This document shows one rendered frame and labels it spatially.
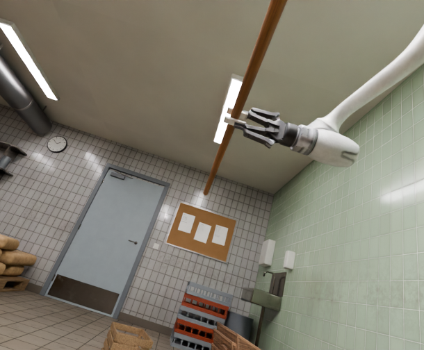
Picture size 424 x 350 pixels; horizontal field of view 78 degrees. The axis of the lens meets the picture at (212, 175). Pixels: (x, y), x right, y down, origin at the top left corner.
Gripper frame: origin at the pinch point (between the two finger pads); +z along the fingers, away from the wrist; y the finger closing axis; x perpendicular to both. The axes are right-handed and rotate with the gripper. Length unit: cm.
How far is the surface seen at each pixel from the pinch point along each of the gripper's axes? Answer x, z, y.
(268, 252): 306, -115, -25
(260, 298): 247, -97, 40
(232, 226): 363, -64, -60
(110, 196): 362, 144, -44
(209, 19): 76, 40, -141
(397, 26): 36, -88, -140
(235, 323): 308, -90, 75
